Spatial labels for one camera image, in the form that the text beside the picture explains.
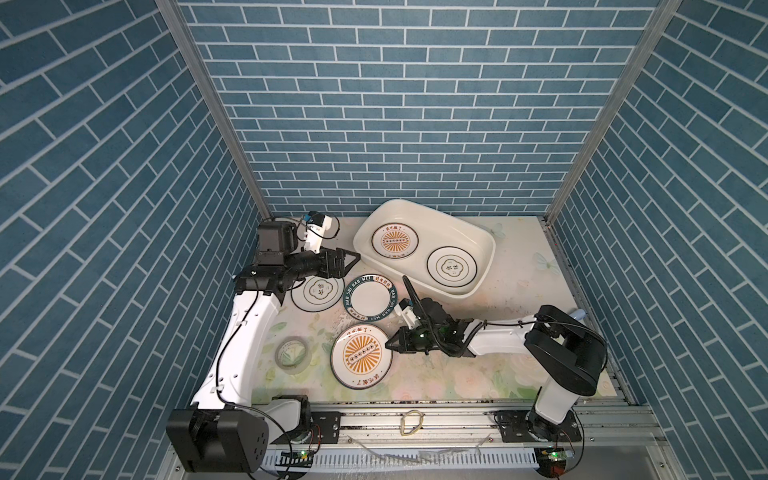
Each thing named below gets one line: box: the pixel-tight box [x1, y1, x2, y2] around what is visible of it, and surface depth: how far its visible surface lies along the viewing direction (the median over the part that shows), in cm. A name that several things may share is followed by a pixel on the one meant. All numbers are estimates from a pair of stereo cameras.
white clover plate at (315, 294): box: [291, 275, 346, 313], surface depth 99 cm
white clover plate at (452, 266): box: [426, 246, 478, 288], surface depth 107 cm
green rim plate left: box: [343, 274, 398, 322], surface depth 99 cm
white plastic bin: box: [353, 200, 497, 303], surface depth 111 cm
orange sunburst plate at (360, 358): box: [330, 324, 393, 390], surface depth 84 cm
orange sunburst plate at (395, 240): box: [371, 222, 420, 259], surface depth 114 cm
